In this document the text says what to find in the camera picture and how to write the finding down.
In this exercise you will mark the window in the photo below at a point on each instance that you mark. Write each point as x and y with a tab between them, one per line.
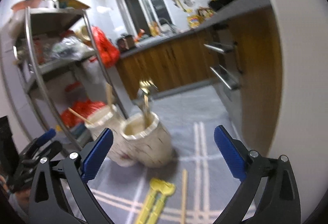
143	16

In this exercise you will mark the grey striped table cloth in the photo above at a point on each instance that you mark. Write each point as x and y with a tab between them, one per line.
191	118

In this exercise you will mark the rice cooker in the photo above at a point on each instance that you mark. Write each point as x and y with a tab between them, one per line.
126	43

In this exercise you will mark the wooden base cabinets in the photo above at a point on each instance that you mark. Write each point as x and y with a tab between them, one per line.
184	62

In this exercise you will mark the white ceramic utensil holder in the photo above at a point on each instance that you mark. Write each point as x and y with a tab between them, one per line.
132	142

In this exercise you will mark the steel shelf rack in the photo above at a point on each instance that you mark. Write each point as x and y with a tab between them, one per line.
41	88

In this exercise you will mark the gold fork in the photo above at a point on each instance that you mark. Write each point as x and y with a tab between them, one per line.
146	89

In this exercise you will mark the clear plastic bag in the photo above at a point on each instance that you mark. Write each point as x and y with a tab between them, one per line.
69	48

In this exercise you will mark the built-in oven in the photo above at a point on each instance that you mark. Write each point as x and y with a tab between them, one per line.
221	43

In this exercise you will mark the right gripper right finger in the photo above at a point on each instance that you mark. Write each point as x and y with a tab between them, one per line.
280	202

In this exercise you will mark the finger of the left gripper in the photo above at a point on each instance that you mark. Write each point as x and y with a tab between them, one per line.
46	137

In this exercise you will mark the red plastic bag lower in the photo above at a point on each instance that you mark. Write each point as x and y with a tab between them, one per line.
84	108

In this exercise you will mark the yellow oil bottle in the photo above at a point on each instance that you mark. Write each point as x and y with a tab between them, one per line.
193	20

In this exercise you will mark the person left hand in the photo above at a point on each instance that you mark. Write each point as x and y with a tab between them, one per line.
18	200

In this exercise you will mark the red plastic bag hanging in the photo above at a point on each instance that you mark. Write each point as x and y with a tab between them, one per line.
108	52

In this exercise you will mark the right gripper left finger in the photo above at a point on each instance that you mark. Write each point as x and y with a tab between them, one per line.
48	203

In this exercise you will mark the kitchen faucet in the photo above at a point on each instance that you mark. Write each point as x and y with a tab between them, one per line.
166	27

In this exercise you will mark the silver fork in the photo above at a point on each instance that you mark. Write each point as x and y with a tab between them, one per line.
143	104

